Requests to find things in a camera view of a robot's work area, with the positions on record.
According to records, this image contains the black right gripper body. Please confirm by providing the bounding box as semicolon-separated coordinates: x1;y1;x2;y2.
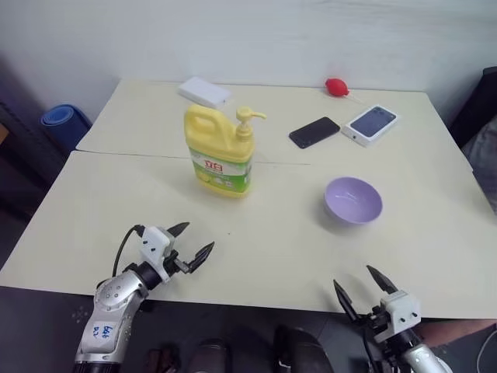
359;304;394;344

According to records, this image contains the black smartphone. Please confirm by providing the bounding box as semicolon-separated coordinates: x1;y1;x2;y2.
288;116;342;150

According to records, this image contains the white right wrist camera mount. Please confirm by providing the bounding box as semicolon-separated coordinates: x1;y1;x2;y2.
379;288;422;336

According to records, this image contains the thin white cable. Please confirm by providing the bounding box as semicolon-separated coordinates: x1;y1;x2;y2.
478;329;497;373

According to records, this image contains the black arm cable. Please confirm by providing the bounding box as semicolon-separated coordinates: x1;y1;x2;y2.
360;329;380;373
113;224;145;277

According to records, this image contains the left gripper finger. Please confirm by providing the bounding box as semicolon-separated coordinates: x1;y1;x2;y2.
189;241;216;274
169;221;191;242

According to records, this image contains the rolled blue yoga mat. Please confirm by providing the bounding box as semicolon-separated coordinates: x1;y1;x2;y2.
40;103;92;149

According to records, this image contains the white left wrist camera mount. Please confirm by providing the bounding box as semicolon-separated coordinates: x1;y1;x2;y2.
139;225;176;283

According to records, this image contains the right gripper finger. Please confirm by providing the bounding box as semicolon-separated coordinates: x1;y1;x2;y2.
366;264;400;296
332;279;361;323

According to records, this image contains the white flat box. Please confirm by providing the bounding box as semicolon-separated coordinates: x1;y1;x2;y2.
178;75;234;111

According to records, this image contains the yellow detergent bottle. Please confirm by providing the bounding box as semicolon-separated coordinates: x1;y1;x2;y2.
183;103;268;200

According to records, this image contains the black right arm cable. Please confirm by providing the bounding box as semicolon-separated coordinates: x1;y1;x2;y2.
360;329;380;373

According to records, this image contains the white phone box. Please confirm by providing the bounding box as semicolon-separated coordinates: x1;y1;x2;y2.
341;103;401;149

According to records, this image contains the black chair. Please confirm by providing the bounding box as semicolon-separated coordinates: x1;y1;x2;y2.
447;65;497;149

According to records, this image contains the red rubber air blower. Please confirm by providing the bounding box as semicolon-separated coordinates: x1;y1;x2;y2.
325;77;364;104

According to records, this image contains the purple bowl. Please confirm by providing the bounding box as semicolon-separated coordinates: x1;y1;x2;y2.
323;176;384;228

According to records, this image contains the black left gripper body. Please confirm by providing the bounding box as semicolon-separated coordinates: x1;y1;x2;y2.
164;250;195;279

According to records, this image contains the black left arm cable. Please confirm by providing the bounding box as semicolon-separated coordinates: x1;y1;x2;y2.
113;224;145;277

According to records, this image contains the dark rounded shape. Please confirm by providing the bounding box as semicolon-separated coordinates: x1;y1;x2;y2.
273;325;332;373
189;337;235;373

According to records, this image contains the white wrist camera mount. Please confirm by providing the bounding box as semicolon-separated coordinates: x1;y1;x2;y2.
379;288;422;336
139;225;176;283

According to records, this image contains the grey cloth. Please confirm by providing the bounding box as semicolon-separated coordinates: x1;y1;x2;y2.
461;119;497;217

